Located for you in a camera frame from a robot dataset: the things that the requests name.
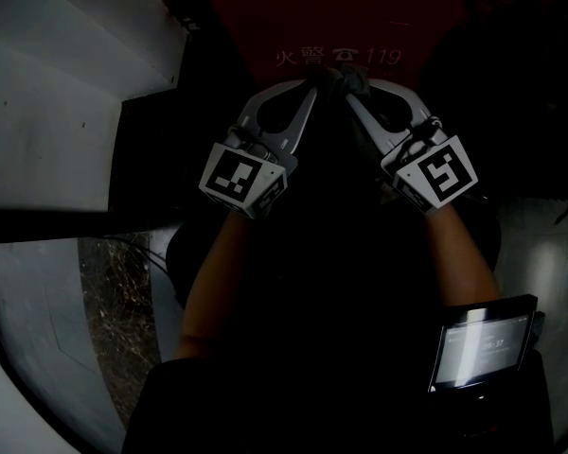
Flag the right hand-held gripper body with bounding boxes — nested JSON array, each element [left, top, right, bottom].
[[380, 115, 480, 218]]

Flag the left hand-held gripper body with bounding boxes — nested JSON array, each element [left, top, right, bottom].
[[198, 124, 300, 220]]

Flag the red fire extinguisher box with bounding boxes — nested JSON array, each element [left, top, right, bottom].
[[193, 0, 484, 89]]

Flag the person's left forearm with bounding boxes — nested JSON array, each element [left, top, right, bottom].
[[174, 210, 266, 361]]

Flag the person's right forearm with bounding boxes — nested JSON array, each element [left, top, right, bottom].
[[423, 203, 503, 311]]

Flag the black panel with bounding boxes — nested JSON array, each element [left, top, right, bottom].
[[108, 87, 247, 213]]

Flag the smartphone with lit screen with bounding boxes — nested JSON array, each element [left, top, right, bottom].
[[427, 293, 540, 394]]

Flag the person's black clothes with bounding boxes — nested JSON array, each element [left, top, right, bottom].
[[121, 196, 555, 454]]

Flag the black floor cable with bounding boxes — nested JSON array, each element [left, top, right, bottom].
[[101, 234, 182, 302]]

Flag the black wall trim strip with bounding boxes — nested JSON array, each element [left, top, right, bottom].
[[0, 208, 181, 246]]

